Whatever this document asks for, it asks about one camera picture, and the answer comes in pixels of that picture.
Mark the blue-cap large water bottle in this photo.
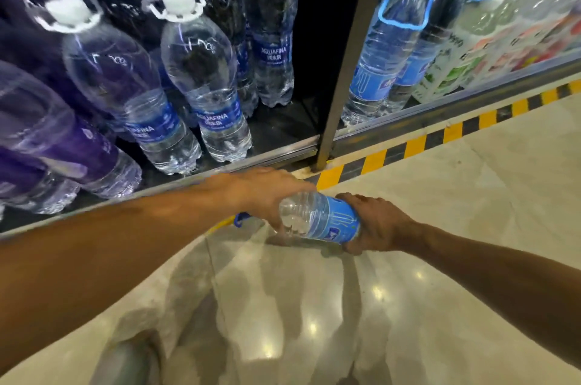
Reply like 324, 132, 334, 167
234, 191, 363, 246

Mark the row of pale label large drinks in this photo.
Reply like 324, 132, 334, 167
410, 0, 581, 104

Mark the black opposite shelf unit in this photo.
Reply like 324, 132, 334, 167
0, 0, 581, 240

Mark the person's left forearm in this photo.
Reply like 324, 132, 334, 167
0, 176, 228, 374

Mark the person's left hand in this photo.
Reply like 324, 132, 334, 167
206, 167, 318, 234

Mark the cluster of blue label large bottles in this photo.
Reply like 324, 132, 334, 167
68, 0, 299, 120

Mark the large blue cap water bottle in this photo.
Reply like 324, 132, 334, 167
340, 0, 435, 128
386, 0, 494, 114

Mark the white-cap Aquafina large bottle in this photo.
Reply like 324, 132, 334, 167
24, 0, 203, 176

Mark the person's right hand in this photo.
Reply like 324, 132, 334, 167
335, 192, 418, 256

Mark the person's right forearm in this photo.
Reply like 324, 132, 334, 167
406, 221, 581, 358

